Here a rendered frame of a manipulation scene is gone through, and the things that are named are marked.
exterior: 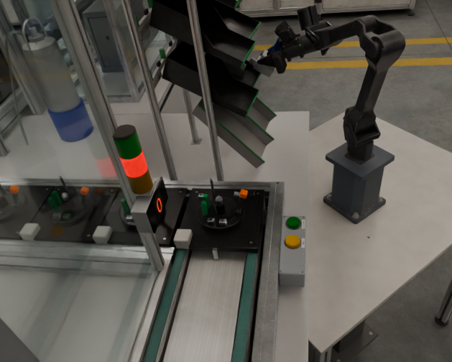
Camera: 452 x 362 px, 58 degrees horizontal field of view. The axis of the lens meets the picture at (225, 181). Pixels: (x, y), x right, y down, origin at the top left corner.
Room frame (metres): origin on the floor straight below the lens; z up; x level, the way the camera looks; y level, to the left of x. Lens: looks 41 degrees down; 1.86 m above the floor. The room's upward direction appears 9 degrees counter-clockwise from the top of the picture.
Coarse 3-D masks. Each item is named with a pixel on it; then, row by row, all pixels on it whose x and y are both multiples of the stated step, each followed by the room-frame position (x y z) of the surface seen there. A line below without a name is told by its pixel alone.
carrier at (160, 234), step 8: (168, 192) 1.01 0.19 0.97; (176, 192) 1.00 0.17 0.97; (184, 192) 1.00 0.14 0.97; (168, 200) 0.97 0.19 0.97; (176, 200) 0.97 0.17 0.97; (184, 200) 0.97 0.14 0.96; (168, 208) 0.93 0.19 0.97; (176, 208) 0.93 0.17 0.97; (168, 216) 0.90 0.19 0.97; (176, 216) 0.89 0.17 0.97; (160, 224) 0.87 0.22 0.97; (168, 224) 0.87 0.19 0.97; (176, 224) 0.86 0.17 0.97; (160, 232) 0.84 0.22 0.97; (168, 232) 0.83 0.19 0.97; (160, 240) 0.81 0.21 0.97; (168, 240) 0.80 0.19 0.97
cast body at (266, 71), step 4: (264, 52) 1.25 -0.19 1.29; (268, 52) 1.24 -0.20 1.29; (260, 56) 1.27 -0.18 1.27; (264, 56) 1.23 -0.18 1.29; (252, 60) 1.26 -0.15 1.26; (256, 60) 1.26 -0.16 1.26; (252, 64) 1.26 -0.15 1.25; (256, 64) 1.24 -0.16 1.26; (256, 68) 1.24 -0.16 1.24; (260, 68) 1.23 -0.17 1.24; (264, 68) 1.23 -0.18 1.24; (268, 68) 1.23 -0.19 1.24; (272, 68) 1.23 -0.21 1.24; (260, 72) 1.24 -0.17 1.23; (264, 72) 1.23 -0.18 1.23; (268, 72) 1.23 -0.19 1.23; (272, 72) 1.22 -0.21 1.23; (268, 76) 1.23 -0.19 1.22
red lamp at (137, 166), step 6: (138, 156) 0.70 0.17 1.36; (126, 162) 0.69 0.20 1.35; (132, 162) 0.69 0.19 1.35; (138, 162) 0.69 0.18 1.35; (144, 162) 0.71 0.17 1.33; (126, 168) 0.69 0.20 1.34; (132, 168) 0.69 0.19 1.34; (138, 168) 0.69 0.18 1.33; (144, 168) 0.70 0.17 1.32; (126, 174) 0.70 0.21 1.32; (132, 174) 0.69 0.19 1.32; (138, 174) 0.69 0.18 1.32
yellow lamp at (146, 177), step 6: (144, 174) 0.70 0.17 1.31; (132, 180) 0.69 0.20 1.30; (138, 180) 0.69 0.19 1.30; (144, 180) 0.69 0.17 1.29; (150, 180) 0.71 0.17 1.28; (132, 186) 0.69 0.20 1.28; (138, 186) 0.69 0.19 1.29; (144, 186) 0.69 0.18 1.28; (150, 186) 0.70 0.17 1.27; (138, 192) 0.69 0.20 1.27; (144, 192) 0.69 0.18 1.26
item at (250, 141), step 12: (204, 108) 1.11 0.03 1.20; (216, 108) 1.19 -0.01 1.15; (204, 120) 1.11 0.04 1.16; (216, 120) 1.09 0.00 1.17; (228, 120) 1.17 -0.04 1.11; (240, 120) 1.19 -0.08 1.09; (252, 120) 1.17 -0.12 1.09; (228, 132) 1.08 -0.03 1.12; (240, 132) 1.15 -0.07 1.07; (252, 132) 1.17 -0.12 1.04; (264, 132) 1.16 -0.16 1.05; (240, 144) 1.06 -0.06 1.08; (252, 144) 1.13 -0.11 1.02; (264, 144) 1.15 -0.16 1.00; (252, 156) 1.05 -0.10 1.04
